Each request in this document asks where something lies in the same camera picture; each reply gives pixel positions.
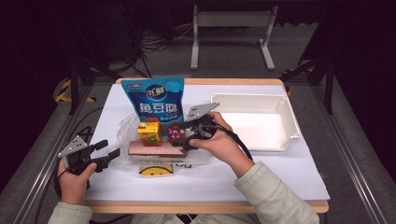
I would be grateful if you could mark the person's torso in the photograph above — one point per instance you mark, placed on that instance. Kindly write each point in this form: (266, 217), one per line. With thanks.
(162, 219)

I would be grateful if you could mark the person's right hand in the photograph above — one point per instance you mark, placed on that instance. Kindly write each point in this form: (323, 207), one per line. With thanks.
(222, 146)

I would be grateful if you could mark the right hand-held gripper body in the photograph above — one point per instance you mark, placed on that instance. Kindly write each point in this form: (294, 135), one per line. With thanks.
(199, 110)

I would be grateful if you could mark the yellow drink carton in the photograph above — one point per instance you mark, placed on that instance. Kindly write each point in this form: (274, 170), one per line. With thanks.
(149, 133)

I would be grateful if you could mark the yellow black striped tape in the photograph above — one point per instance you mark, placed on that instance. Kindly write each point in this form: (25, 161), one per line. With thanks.
(288, 90)
(62, 90)

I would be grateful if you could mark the person's left hand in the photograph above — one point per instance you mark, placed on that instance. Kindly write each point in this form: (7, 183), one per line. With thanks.
(73, 186)

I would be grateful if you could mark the white plastic bin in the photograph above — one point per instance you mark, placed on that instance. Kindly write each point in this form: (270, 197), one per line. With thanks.
(264, 124)

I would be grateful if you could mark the clear plastic bag with smiley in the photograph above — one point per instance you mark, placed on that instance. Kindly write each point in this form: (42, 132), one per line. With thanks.
(155, 170)

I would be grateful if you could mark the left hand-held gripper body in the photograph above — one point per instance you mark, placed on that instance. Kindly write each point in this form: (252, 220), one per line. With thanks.
(74, 147)

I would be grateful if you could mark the red round can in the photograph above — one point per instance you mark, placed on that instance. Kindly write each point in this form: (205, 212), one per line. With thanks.
(175, 133)

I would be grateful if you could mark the brown long box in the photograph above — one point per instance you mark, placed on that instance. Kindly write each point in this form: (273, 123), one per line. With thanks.
(155, 149)

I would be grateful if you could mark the blue snack pouch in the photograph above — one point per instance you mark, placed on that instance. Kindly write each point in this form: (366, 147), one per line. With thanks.
(155, 99)

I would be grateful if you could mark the white metal table frame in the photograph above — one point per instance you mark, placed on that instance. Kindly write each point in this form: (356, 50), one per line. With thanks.
(233, 18)

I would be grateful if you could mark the aluminium rail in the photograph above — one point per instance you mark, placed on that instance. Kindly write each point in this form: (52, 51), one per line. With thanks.
(351, 168)
(40, 180)

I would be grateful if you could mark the white table sheet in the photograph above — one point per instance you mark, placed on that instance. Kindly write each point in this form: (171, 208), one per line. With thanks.
(202, 186)

